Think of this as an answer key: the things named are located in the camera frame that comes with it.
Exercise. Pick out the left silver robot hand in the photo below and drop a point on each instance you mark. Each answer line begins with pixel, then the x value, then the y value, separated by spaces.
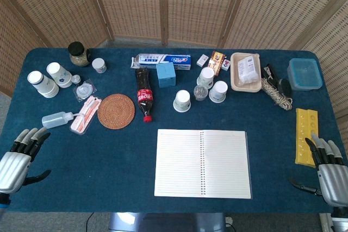
pixel 13 166

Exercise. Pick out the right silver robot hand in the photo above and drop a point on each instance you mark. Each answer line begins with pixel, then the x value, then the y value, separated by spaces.
pixel 333 180

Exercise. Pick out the spiral notebook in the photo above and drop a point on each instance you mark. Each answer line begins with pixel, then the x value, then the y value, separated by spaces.
pixel 179 164

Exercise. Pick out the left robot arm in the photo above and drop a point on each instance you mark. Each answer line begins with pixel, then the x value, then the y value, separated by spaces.
pixel 4 200

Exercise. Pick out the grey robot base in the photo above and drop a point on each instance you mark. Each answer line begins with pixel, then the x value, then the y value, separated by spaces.
pixel 167 222

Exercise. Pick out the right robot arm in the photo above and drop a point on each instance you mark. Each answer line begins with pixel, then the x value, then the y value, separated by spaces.
pixel 340 219

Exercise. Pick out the yellow plastic hole rack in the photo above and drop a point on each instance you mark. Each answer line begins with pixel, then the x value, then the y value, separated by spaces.
pixel 305 126

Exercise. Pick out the clear plastic squeeze bottle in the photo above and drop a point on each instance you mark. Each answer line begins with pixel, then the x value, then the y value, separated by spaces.
pixel 54 120

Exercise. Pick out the blue felt table cloth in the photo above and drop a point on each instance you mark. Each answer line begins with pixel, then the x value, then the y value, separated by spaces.
pixel 95 161

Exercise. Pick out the white paper cup stack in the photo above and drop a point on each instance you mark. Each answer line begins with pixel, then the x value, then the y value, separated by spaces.
pixel 43 84

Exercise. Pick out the pink toothbrush pack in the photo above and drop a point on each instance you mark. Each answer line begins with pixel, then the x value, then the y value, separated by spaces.
pixel 87 113

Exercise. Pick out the round sewing kit packet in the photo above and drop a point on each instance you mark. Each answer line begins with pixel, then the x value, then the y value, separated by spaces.
pixel 84 90

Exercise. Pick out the black round disc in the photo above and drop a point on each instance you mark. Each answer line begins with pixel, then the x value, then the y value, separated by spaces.
pixel 285 87

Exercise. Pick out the blue lidded plastic container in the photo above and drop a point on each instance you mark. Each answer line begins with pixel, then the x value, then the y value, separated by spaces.
pixel 304 74

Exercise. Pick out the round woven rattan coaster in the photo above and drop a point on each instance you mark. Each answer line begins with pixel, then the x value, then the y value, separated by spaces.
pixel 116 111

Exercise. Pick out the black hand tool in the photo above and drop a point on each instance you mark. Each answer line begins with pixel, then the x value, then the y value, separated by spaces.
pixel 272 73

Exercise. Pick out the glass jar black lid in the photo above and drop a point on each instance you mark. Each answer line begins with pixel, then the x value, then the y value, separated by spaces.
pixel 78 54

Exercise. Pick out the white cream jar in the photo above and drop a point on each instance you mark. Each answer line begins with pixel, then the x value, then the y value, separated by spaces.
pixel 99 65

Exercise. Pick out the beige paper food tray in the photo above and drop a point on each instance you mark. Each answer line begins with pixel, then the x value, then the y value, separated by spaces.
pixel 235 80

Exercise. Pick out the clear bag white contents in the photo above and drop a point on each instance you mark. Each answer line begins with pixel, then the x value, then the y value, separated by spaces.
pixel 247 69

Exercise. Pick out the blue print paper cup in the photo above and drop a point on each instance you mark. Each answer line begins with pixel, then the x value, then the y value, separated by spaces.
pixel 218 91

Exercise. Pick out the cola bottle red cap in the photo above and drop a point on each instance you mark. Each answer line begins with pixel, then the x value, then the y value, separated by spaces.
pixel 144 96

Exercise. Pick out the small white red-print box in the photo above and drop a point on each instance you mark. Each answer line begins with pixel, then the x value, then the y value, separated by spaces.
pixel 226 65

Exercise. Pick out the small clear plastic jar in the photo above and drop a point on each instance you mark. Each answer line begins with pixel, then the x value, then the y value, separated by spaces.
pixel 200 93

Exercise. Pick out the red yellow card box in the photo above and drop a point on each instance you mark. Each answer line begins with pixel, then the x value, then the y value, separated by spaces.
pixel 216 61

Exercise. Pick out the white blue toothpaste box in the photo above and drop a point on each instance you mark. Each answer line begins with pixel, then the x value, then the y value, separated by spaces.
pixel 152 59

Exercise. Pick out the light blue carton box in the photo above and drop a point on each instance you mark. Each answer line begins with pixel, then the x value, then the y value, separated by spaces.
pixel 166 75

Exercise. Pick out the woven bamboo folding screen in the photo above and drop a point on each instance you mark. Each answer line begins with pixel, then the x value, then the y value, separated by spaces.
pixel 130 3

